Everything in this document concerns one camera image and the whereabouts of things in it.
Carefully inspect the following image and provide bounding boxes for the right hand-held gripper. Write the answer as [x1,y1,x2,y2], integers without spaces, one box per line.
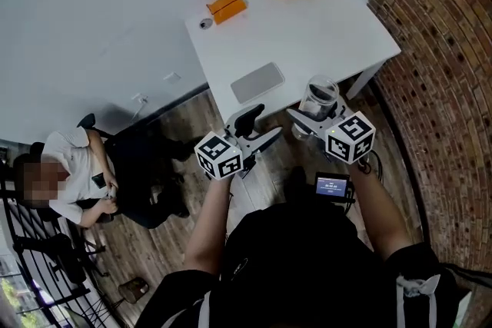
[286,94,377,165]

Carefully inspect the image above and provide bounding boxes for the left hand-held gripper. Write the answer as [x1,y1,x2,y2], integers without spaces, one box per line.
[194,103,284,181]

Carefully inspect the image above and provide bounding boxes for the clear plastic cup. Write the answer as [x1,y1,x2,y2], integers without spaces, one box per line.
[291,75,341,141]

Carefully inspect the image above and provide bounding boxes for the grey pad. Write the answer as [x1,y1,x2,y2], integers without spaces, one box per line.
[230,61,286,104]

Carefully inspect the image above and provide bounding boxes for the person's right forearm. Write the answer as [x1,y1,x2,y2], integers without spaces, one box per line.
[347,161,414,263]

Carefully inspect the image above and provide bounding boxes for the person's left forearm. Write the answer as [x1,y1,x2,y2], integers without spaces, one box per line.
[183,178,234,276]

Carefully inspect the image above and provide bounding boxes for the person's black shoe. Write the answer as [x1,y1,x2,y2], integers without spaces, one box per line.
[291,166,309,201]

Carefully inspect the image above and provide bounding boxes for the small screen device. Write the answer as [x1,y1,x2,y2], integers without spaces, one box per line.
[314,171,351,199]

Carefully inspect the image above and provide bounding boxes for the white table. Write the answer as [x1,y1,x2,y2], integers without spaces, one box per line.
[184,0,403,124]

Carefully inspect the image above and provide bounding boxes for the orange pouch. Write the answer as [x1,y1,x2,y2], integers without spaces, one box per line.
[206,0,248,25]

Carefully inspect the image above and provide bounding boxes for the person's black shirt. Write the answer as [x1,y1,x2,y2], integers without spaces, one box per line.
[134,199,458,328]

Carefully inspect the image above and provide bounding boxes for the black office chair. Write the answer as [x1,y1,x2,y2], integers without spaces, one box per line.
[30,113,116,224]

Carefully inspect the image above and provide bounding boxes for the small waste bin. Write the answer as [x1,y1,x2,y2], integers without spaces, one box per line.
[118,277,150,304]

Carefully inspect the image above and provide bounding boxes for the black metal railing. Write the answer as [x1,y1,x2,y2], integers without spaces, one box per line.
[0,164,116,328]

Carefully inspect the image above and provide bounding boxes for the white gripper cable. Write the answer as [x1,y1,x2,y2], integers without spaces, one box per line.
[368,150,384,181]

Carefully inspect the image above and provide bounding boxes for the white harness strap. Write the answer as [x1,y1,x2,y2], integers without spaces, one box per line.
[395,273,441,328]

